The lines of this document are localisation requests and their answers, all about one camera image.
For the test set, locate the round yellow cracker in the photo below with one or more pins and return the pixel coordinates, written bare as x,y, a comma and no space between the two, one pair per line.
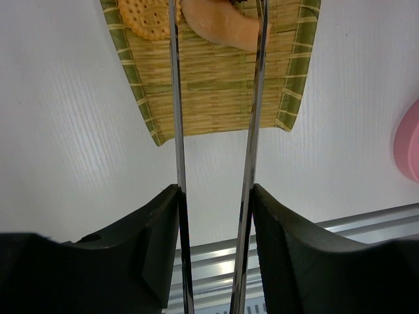
148,19

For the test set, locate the dark chocolate leaf cookie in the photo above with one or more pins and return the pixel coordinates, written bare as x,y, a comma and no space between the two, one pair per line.
237,1

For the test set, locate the pink round lid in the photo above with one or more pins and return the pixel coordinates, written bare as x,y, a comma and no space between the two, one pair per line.
405,145

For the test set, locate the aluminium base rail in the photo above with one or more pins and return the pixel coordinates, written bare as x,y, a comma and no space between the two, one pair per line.
368,228

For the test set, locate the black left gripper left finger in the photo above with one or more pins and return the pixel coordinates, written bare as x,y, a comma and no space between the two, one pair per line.
125,267

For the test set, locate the green bamboo tray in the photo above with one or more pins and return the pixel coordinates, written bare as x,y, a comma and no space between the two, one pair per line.
217,81

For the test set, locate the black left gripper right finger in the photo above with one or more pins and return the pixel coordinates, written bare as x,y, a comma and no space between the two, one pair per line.
308,269

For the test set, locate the slotted cable duct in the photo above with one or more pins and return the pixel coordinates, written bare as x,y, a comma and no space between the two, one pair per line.
252,306

